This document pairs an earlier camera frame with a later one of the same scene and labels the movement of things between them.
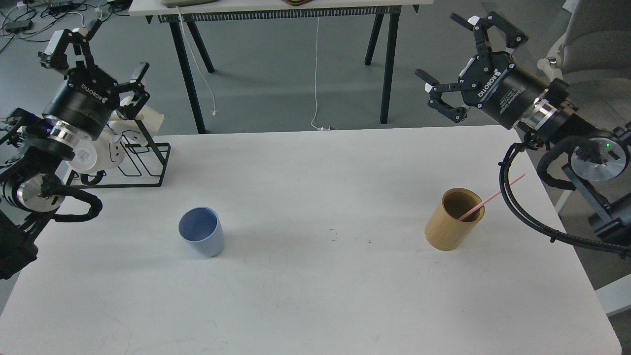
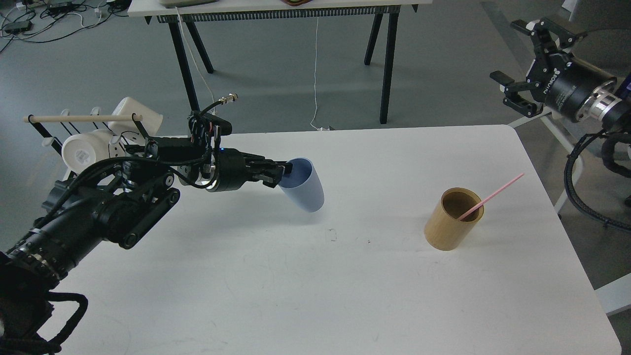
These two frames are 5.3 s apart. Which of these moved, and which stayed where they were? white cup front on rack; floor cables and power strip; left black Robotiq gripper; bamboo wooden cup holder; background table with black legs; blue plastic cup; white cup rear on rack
Moved: left black Robotiq gripper; blue plastic cup
Stayed: white cup rear on rack; white cup front on rack; floor cables and power strip; bamboo wooden cup holder; background table with black legs
